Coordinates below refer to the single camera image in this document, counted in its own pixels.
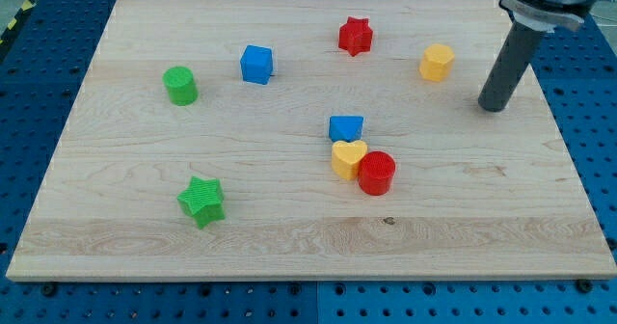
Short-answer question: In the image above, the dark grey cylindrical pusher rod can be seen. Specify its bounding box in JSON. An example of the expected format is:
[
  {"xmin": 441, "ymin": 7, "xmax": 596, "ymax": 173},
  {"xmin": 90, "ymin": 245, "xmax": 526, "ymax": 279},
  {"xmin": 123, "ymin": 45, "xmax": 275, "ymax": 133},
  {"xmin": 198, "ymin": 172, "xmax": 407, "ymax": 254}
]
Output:
[{"xmin": 478, "ymin": 21, "xmax": 544, "ymax": 112}]

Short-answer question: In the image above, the yellow hexagon block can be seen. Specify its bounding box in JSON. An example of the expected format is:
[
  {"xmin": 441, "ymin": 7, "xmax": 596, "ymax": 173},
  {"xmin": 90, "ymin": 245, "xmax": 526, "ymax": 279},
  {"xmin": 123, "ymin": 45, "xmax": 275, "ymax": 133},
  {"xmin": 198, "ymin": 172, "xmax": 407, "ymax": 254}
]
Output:
[{"xmin": 418, "ymin": 43, "xmax": 455, "ymax": 82}]

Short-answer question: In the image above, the red star block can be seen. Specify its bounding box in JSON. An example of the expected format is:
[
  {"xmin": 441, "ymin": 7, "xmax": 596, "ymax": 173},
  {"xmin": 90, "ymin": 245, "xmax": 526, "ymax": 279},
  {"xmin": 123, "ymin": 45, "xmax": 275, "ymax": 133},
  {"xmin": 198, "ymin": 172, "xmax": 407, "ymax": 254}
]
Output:
[{"xmin": 338, "ymin": 16, "xmax": 373, "ymax": 57}]

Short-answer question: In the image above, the green star block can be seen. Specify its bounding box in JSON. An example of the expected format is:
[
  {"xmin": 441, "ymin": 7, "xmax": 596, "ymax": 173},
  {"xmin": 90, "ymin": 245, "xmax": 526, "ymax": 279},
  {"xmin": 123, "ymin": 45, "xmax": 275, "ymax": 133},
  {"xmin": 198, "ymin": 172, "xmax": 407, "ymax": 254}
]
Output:
[{"xmin": 176, "ymin": 176, "xmax": 226, "ymax": 230}]

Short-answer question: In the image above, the blue triangle block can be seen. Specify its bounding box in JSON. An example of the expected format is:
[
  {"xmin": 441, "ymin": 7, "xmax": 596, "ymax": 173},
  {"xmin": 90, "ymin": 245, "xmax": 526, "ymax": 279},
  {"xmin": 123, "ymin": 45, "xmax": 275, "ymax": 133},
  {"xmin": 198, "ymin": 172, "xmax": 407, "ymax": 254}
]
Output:
[{"xmin": 329, "ymin": 116, "xmax": 364, "ymax": 143}]

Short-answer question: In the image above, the red cylinder block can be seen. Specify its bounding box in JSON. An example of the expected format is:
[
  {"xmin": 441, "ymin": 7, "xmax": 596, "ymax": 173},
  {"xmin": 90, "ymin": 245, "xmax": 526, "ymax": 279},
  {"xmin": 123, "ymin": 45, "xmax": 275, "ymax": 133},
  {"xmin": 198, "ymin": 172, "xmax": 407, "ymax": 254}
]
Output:
[{"xmin": 358, "ymin": 151, "xmax": 396, "ymax": 196}]

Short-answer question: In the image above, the yellow heart block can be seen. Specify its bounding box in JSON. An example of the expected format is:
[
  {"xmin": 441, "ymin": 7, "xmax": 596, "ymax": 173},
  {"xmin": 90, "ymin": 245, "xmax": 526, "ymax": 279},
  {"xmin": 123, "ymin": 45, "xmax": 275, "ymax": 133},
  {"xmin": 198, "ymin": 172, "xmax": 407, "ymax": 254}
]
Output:
[{"xmin": 331, "ymin": 140, "xmax": 368, "ymax": 180}]

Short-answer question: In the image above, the light wooden board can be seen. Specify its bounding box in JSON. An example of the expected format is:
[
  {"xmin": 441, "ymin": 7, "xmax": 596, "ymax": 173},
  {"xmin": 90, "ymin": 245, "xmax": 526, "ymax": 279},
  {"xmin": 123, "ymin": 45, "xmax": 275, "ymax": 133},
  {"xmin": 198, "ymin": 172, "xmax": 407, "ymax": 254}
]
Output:
[{"xmin": 7, "ymin": 0, "xmax": 616, "ymax": 282}]

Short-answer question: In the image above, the blue cube block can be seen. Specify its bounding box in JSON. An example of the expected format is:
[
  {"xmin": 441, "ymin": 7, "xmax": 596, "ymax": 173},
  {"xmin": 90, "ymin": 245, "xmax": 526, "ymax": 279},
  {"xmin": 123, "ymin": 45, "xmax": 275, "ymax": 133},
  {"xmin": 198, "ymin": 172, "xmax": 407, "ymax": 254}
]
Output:
[{"xmin": 240, "ymin": 45, "xmax": 274, "ymax": 85}]

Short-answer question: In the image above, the green cylinder block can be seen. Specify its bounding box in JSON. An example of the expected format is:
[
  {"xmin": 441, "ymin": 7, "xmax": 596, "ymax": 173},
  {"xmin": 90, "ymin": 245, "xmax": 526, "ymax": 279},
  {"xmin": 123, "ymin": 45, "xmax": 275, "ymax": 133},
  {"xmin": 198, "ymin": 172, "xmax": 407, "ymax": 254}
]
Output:
[{"xmin": 162, "ymin": 66, "xmax": 199, "ymax": 106}]

